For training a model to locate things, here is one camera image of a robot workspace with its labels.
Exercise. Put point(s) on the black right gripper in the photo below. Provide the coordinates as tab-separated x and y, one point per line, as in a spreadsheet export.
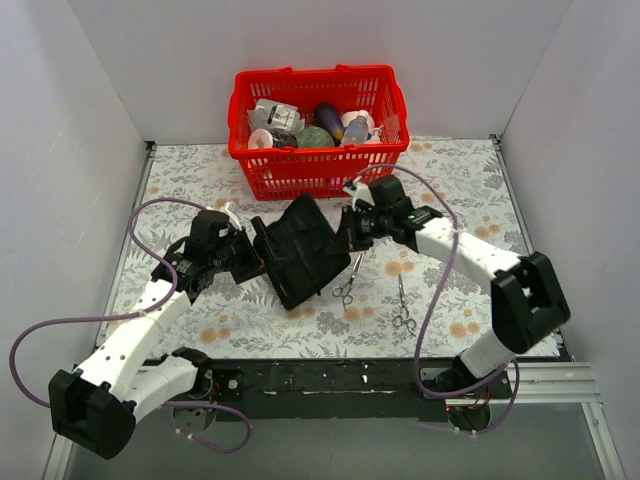
347	228

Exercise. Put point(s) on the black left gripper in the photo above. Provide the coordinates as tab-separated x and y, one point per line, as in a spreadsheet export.
256	242

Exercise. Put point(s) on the black zip tool case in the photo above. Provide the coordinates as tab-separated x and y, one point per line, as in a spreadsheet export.
294	249

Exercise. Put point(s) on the silver thinning scissors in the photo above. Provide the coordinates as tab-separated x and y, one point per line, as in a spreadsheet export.
344	292

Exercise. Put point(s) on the silver straight hair scissors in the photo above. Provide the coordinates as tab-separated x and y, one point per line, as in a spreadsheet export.
403	318

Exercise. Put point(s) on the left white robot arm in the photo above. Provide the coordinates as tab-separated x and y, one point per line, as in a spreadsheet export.
150	320

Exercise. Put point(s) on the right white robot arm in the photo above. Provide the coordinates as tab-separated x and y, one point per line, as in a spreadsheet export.
527	301

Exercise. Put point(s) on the white pump bottle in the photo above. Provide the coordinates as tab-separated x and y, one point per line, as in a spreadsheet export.
375	135

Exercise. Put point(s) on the floral table mat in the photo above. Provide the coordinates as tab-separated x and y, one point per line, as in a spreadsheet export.
417	259

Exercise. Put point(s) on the clear plastic bottle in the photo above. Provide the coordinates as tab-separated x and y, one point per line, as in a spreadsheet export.
357	131

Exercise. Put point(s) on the red plastic shopping basket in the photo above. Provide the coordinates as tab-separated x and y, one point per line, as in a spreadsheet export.
315	162

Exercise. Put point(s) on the green round melon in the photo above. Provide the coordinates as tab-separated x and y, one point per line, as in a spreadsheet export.
312	137

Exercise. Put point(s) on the purple eggplant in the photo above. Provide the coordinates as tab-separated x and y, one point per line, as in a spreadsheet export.
327	117

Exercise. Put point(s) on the white paper cup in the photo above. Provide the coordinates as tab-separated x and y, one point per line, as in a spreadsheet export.
260	139

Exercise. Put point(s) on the crumpled silver foil pouch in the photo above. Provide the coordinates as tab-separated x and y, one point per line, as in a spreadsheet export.
276	116

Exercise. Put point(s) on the black table edge rail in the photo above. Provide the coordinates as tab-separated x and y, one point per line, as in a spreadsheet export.
188	380

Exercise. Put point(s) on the aluminium frame rail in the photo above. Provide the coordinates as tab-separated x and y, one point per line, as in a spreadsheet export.
550	385

